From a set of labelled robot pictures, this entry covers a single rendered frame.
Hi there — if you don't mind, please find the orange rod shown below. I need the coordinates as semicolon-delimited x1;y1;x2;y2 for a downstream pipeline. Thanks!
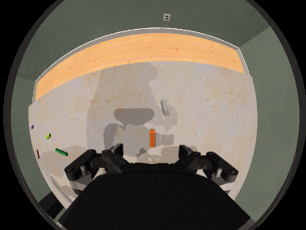
150;129;155;147

